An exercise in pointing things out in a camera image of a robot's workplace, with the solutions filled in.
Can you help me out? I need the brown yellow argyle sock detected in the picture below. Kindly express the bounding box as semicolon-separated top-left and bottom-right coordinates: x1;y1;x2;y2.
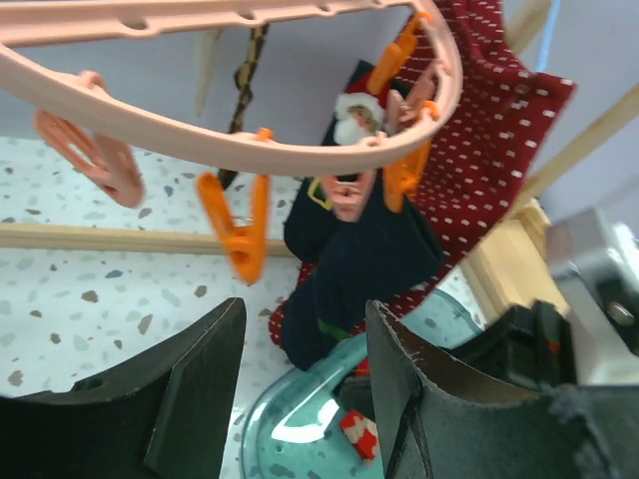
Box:
217;24;271;191

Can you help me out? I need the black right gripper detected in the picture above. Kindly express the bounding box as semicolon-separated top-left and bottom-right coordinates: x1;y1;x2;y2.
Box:
448;300;577;389

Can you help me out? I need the pink round clip hanger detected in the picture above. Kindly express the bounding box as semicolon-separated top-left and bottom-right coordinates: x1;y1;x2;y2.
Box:
1;1;462;188

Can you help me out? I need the teal transparent plastic basin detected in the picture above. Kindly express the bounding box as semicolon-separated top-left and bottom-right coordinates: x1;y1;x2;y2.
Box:
238;288;488;479

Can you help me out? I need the orange clothes clip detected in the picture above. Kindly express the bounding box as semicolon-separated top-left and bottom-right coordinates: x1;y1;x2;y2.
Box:
196;173;271;284
383;90;440;214

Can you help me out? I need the navy santa sock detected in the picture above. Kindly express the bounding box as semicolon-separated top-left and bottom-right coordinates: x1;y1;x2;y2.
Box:
282;58;445;371

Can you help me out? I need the red polka dot garment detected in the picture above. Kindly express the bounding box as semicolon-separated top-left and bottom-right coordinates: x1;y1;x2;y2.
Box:
268;0;578;350

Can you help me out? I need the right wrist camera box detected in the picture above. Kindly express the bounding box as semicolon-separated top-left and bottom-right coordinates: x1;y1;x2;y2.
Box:
545;209;638;386

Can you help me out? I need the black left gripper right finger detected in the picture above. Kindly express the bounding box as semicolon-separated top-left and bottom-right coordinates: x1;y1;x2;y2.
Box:
365;301;638;478

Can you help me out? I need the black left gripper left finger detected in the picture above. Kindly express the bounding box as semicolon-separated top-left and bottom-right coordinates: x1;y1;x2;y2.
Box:
1;297;247;479

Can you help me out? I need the wooden drying rack frame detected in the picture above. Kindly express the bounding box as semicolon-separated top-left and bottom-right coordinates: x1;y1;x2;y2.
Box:
0;0;639;258

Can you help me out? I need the pink clothes clip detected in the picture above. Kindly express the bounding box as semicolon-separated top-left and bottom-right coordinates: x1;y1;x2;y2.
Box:
33;110;145;209

